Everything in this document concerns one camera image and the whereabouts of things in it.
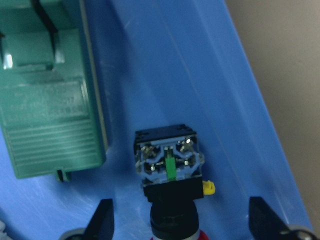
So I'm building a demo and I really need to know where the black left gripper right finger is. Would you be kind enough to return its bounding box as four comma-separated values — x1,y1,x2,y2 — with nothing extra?
248,196,295,240

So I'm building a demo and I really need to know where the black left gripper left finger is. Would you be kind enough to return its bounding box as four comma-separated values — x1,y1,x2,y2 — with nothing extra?
82,198,115,240

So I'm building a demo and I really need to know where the red emergency stop button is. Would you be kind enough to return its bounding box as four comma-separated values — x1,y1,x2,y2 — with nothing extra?
133,124,216,240

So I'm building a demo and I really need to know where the white circuit breaker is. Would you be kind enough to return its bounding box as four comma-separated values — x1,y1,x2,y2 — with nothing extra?
0,221,8,240

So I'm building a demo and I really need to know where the blue plastic tray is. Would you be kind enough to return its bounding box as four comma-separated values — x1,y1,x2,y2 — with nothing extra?
0,0,312,240

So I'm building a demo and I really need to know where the green electrical switch module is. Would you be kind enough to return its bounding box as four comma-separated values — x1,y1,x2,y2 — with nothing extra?
0,0,108,182

